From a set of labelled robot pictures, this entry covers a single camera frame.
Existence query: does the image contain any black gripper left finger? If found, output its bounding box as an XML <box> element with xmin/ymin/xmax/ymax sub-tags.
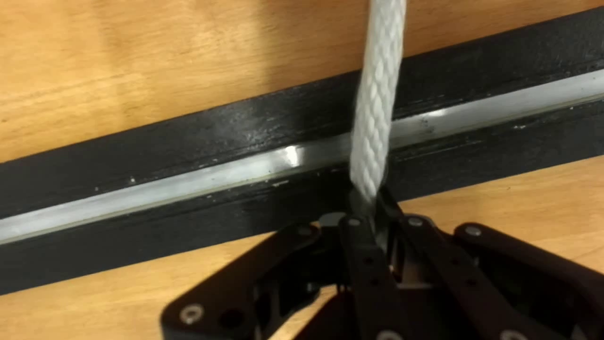
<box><xmin>159</xmin><ymin>190</ymin><xmax>412</xmax><ymax>340</ymax></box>

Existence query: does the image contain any long black rail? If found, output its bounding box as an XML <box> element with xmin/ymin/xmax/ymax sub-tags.
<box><xmin>0</xmin><ymin>5</ymin><xmax>604</xmax><ymax>296</ymax></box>

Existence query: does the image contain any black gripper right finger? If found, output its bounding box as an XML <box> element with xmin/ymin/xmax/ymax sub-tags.
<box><xmin>376</xmin><ymin>186</ymin><xmax>604</xmax><ymax>340</ymax></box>

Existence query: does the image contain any white braided rope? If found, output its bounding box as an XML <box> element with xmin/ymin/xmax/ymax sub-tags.
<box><xmin>348</xmin><ymin>0</ymin><xmax>410</xmax><ymax>202</ymax></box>

